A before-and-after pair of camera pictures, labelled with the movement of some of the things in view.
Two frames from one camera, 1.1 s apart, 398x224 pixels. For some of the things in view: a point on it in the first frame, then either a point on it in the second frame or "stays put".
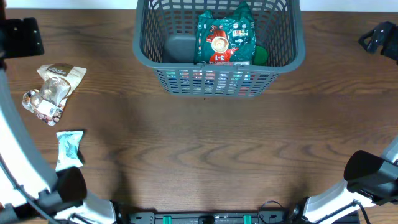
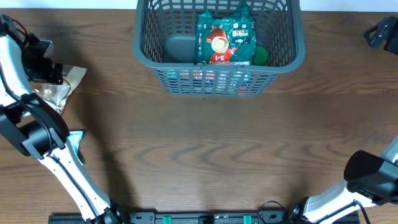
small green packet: (261, 56) stays put
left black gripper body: (21, 41) → (33, 66)
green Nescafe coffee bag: (226, 40) stays put
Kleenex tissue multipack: (211, 81) stays put
